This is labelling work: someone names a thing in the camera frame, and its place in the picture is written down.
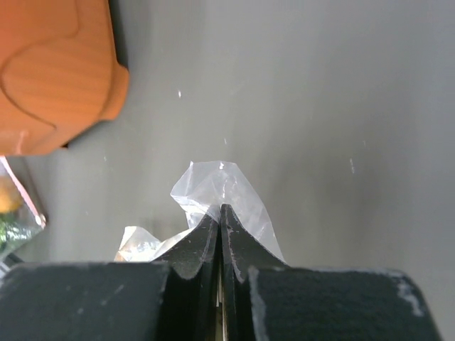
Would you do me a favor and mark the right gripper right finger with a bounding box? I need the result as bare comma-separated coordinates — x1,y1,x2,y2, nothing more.
220,204,441,340

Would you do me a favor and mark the left zip bag with fruit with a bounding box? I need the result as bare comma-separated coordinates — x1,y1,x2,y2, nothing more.
1,156,47,262

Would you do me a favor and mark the polka dot zip bag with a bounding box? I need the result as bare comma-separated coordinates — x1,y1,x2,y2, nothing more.
114,161,284,262

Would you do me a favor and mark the orange plastic bin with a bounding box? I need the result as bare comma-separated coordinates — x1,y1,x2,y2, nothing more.
1,1,129,156

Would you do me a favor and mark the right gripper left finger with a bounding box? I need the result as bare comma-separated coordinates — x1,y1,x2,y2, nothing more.
1,216,218,340

